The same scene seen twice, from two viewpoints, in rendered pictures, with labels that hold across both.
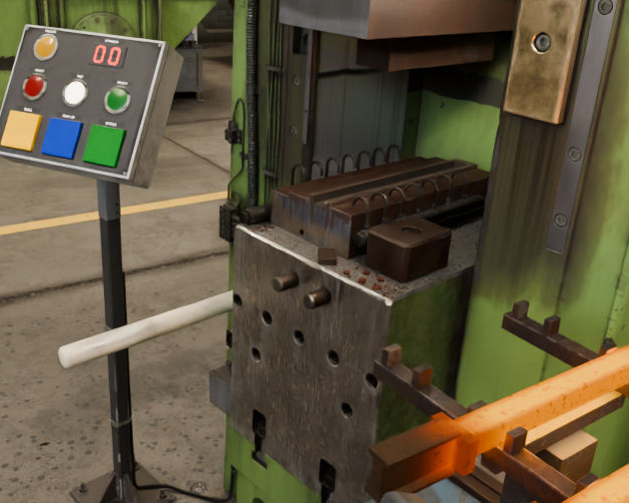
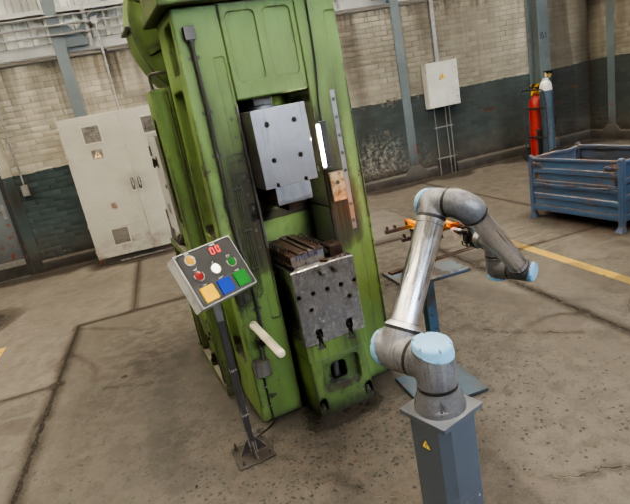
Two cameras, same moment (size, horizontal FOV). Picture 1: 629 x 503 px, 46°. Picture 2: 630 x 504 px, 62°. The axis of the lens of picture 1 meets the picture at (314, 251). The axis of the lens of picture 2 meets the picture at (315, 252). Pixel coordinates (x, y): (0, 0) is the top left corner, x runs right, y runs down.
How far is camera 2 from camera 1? 2.54 m
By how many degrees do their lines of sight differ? 62
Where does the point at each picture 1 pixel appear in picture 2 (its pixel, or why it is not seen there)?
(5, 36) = not seen: outside the picture
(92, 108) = (226, 269)
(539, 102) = (342, 195)
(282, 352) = (322, 299)
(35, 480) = (225, 485)
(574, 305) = (363, 237)
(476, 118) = (272, 224)
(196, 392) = (188, 434)
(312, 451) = (342, 320)
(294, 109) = (258, 239)
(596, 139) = (353, 198)
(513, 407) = not seen: hidden behind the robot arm
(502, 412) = not seen: hidden behind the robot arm
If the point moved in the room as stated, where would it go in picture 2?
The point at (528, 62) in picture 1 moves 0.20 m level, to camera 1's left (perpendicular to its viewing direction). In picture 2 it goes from (336, 188) to (325, 196)
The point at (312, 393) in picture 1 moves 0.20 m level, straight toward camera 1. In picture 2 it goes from (336, 302) to (371, 301)
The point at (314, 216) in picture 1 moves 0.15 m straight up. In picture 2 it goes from (309, 255) to (304, 228)
